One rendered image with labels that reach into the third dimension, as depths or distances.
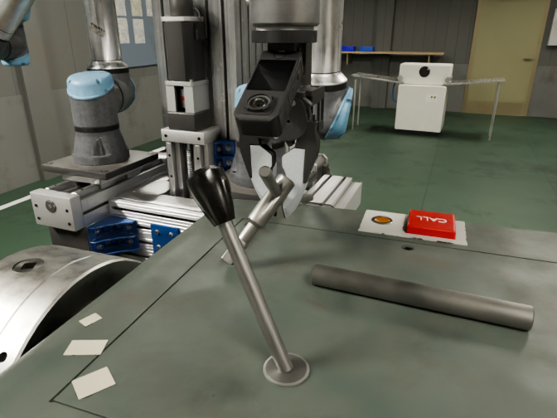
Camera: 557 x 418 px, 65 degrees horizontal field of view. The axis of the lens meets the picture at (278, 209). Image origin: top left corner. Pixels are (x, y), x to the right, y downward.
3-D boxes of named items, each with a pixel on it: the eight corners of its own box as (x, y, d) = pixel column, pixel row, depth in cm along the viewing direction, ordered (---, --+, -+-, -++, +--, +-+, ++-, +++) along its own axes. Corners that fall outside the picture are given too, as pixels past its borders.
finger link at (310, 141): (321, 181, 51) (319, 104, 48) (317, 185, 50) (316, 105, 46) (282, 178, 52) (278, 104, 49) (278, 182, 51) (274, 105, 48)
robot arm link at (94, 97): (65, 128, 116) (55, 74, 110) (86, 118, 128) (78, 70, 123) (110, 128, 115) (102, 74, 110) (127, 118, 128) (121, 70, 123)
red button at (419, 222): (452, 227, 61) (455, 213, 60) (453, 245, 55) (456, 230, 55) (408, 221, 62) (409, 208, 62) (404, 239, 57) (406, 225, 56)
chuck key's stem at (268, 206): (232, 267, 47) (294, 182, 48) (216, 255, 48) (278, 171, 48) (236, 268, 49) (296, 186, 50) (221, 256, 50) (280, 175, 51)
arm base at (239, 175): (246, 167, 117) (245, 129, 113) (300, 172, 112) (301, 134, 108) (219, 183, 104) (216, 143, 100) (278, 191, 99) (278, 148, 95)
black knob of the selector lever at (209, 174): (245, 218, 36) (244, 162, 34) (229, 234, 33) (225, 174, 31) (201, 211, 37) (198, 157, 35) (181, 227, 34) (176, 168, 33)
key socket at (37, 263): (52, 276, 56) (47, 257, 55) (44, 291, 53) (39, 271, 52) (24, 279, 55) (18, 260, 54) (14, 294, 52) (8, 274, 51)
